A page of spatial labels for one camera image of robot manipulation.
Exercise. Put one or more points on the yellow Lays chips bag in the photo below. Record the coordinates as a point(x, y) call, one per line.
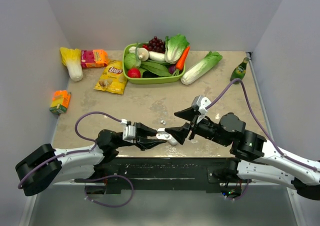
point(112, 79)

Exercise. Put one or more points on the green toy napa cabbage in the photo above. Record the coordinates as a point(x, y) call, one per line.
point(201, 67)

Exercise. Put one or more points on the white earbud charging case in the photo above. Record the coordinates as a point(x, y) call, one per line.
point(163, 135)

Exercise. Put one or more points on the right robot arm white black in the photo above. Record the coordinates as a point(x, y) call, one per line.
point(255, 157)

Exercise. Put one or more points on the orange green small carton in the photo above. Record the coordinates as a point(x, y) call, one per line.
point(60, 102)

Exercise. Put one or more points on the toy orange carrot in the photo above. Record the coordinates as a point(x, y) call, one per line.
point(181, 62)

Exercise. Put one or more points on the toy green leaf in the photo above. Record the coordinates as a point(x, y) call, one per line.
point(156, 68)

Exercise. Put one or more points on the toy mushroom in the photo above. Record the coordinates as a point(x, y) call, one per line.
point(142, 53)

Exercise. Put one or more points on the toy purple grapes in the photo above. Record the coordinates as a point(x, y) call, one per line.
point(155, 45)

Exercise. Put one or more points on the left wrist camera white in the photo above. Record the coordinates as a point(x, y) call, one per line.
point(129, 131)

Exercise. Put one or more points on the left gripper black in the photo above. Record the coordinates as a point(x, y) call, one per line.
point(142, 133)

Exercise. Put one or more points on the yellow white toy cabbage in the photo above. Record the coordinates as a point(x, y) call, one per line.
point(71, 58)

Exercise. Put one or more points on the toy red tomato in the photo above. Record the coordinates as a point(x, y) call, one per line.
point(134, 73)

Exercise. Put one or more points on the toy white radish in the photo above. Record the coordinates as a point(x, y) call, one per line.
point(155, 56)

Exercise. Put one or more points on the toy cabbage in basket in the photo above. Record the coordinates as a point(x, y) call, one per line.
point(174, 47)

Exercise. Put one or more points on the white oval case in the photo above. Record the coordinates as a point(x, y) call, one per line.
point(172, 142)

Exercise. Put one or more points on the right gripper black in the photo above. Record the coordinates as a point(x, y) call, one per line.
point(180, 133)

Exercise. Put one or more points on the toy round green cabbage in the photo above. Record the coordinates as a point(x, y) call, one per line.
point(130, 61)

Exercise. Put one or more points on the pink orange snack box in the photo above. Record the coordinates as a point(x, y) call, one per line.
point(94, 58)

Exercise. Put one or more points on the green glass bottle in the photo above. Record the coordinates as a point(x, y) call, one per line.
point(240, 71)

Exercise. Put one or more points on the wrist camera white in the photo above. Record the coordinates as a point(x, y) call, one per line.
point(199, 104)
point(129, 131)

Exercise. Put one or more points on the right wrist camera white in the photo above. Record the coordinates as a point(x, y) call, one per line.
point(199, 104)

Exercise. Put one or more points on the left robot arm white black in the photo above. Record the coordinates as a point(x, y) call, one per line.
point(46, 165)

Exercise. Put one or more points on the green plastic basket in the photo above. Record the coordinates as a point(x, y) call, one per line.
point(158, 80)

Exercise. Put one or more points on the toy purple onion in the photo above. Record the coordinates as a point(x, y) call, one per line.
point(172, 69)

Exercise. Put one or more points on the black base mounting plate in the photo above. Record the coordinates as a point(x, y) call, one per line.
point(158, 173)

